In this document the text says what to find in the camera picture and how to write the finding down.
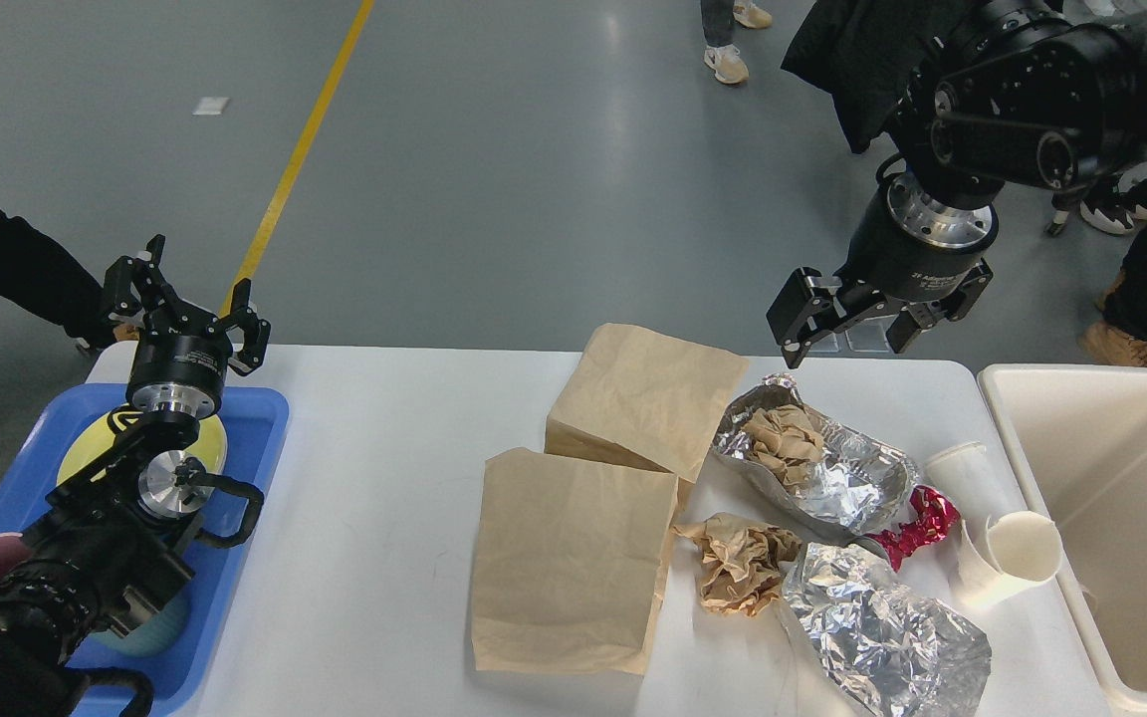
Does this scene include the lower aluminium foil sheet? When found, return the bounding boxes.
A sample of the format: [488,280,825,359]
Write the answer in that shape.
[782,541,993,716]

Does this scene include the red foil wrapper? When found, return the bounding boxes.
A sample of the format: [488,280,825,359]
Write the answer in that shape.
[865,485,962,572]

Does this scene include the tan boot right side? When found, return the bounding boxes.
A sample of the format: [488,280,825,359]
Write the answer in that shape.
[1077,321,1147,368]

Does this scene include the yellow plate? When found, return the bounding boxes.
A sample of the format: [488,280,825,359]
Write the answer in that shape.
[55,405,228,486]

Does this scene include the upper aluminium foil sheet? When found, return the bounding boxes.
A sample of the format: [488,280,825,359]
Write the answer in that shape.
[713,373,923,544]

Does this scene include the brown paper bag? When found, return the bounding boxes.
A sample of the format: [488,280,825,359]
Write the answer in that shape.
[470,449,679,675]
[545,324,750,512]

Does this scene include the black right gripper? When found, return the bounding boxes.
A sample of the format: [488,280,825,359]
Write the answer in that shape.
[768,176,1000,371]

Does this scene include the upright white paper cup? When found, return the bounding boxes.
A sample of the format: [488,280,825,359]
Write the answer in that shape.
[924,441,1025,525]

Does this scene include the white plastic bin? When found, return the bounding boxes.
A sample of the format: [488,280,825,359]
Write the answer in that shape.
[980,364,1147,714]

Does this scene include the blue plastic tray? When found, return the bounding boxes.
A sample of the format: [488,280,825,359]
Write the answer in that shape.
[0,384,290,716]

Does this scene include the crumpled paper in foil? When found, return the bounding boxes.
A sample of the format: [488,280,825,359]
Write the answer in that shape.
[742,405,824,490]

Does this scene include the black white sneaker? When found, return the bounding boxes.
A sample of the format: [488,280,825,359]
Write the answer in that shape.
[1079,176,1147,236]

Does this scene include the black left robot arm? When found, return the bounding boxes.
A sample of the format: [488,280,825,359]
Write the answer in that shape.
[0,235,272,716]

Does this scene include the aluminium foil sheet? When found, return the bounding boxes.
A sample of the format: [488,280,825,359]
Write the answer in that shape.
[713,373,923,544]
[782,541,993,716]

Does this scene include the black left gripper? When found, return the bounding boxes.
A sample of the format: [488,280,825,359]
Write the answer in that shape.
[102,235,272,419]

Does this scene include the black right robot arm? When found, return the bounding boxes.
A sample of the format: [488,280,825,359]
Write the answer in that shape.
[768,1,1147,367]

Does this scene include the black jacket on chair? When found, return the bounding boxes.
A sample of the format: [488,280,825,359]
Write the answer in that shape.
[782,1,974,154]

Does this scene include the crumpled brown paper ball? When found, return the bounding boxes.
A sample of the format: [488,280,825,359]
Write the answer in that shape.
[672,512,805,617]

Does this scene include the white paper cup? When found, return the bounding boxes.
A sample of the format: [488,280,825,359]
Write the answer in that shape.
[924,441,1025,525]
[950,511,1063,607]

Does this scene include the person in black clothes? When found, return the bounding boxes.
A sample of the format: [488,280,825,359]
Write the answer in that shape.
[0,209,139,351]

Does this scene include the green grey mug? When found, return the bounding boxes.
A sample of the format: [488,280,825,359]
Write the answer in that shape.
[89,592,192,658]

